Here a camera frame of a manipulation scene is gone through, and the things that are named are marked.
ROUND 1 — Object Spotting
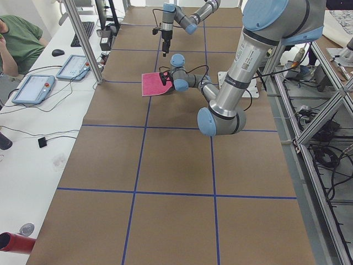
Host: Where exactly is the black power adapter box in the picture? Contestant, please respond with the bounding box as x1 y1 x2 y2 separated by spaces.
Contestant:
100 30 112 51

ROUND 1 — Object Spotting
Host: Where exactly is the black computer keyboard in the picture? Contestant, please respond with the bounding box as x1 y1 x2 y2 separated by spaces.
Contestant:
70 21 95 47

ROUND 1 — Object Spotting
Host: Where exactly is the aluminium frame post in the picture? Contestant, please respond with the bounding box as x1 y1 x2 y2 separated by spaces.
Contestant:
64 0 103 84

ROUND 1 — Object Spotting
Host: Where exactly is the aluminium frame rack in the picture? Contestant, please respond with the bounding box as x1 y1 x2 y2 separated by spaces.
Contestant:
266 38 352 264

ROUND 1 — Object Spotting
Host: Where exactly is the person in green shirt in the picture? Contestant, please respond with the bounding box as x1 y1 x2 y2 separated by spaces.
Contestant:
1 15 48 77

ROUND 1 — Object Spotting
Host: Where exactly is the far teach pendant tablet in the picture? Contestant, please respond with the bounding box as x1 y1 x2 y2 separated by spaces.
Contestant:
56 55 90 81

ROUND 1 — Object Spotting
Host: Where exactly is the teach pendant tablet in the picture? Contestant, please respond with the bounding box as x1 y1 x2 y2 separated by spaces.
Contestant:
56 55 90 81
12 75 55 104

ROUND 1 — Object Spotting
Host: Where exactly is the pink and grey towel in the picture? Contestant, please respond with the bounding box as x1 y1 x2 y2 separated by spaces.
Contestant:
142 72 172 97

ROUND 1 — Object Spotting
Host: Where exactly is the black computer monitor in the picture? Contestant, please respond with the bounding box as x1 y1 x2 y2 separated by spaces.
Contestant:
95 0 120 36

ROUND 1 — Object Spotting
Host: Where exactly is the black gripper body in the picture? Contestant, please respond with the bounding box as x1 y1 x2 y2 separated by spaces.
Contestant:
162 30 173 52
159 71 173 86

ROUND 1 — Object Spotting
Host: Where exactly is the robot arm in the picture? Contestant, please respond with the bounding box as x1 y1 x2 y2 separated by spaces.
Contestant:
156 0 221 57
161 0 326 136

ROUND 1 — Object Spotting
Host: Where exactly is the red cylinder bottle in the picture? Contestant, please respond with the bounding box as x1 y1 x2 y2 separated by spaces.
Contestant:
1 232 36 255

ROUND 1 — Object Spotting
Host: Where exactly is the black computer mouse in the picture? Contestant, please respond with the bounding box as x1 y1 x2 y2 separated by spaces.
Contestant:
51 49 65 57

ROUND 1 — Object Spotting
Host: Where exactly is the small black square puck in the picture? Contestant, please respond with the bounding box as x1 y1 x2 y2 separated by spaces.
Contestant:
38 137 47 148

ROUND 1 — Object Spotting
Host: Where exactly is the near teach pendant tablet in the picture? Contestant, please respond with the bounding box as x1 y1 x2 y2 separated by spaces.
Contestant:
12 75 55 104

